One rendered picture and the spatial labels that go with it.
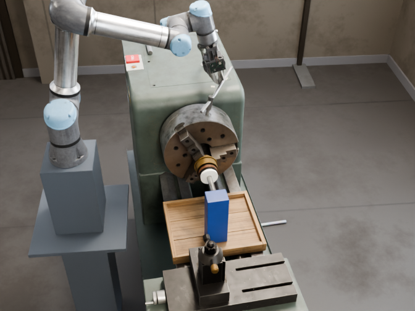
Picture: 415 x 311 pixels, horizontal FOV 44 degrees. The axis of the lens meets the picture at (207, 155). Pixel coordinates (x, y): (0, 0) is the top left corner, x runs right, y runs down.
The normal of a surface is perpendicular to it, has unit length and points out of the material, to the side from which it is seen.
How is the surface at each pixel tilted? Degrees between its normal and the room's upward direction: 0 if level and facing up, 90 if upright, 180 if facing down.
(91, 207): 90
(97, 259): 90
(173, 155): 90
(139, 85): 0
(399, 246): 0
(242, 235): 0
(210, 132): 90
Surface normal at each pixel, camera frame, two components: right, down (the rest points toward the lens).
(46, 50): 0.09, 0.63
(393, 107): 0.00, -0.77
